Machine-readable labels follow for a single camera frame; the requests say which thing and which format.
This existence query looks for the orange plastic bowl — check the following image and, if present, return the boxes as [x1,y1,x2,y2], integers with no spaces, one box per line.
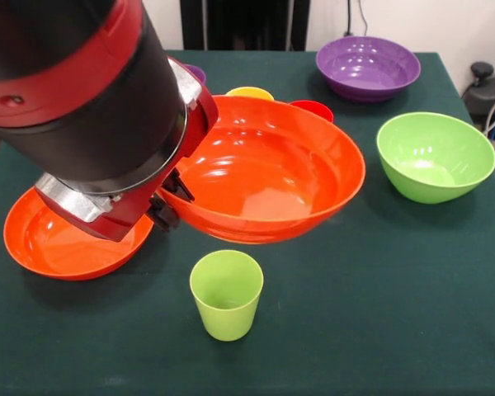
[158,94,367,245]
[2,185,155,282]

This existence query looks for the dark green tablecloth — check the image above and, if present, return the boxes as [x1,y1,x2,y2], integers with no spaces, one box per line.
[0,48,495,396]

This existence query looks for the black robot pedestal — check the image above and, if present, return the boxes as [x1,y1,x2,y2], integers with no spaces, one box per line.
[180,0,310,52]

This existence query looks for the green plastic bowl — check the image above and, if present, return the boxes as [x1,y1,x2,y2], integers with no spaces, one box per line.
[375,111,495,205]

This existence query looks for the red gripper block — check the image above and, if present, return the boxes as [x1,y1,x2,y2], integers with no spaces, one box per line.
[36,88,219,243]

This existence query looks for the purple plastic bowl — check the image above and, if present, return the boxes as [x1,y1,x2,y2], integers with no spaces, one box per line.
[315,35,422,104]

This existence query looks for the black wall cable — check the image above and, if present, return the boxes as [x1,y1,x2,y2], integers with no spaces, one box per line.
[345,0,369,37]

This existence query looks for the yellow plastic cup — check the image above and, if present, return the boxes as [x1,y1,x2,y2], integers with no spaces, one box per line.
[224,86,276,102]

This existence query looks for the red plastic cup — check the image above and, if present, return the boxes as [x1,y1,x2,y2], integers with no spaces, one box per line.
[290,100,335,124]

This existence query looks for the green plastic cup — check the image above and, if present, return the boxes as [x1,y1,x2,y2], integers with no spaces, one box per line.
[189,249,265,342]

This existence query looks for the purple plastic cup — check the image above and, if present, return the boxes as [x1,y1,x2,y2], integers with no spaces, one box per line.
[183,64,207,87]

